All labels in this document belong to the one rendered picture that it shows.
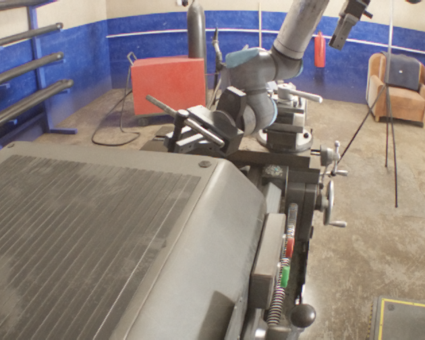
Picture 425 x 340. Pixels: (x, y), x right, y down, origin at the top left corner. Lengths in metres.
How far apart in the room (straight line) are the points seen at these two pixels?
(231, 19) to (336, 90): 1.93
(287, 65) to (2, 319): 0.87
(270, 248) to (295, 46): 0.62
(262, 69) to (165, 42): 4.82
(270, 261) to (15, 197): 0.33
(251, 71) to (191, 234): 0.60
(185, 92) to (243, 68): 3.25
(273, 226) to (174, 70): 3.65
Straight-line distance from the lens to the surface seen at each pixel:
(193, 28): 4.06
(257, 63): 0.88
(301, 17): 0.88
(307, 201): 1.45
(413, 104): 4.83
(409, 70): 5.00
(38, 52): 4.52
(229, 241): 0.37
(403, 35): 5.42
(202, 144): 0.71
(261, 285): 0.39
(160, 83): 4.07
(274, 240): 0.43
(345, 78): 5.35
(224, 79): 1.88
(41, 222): 0.39
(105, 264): 0.31
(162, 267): 0.30
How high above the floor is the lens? 1.55
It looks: 29 degrees down
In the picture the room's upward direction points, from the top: 2 degrees counter-clockwise
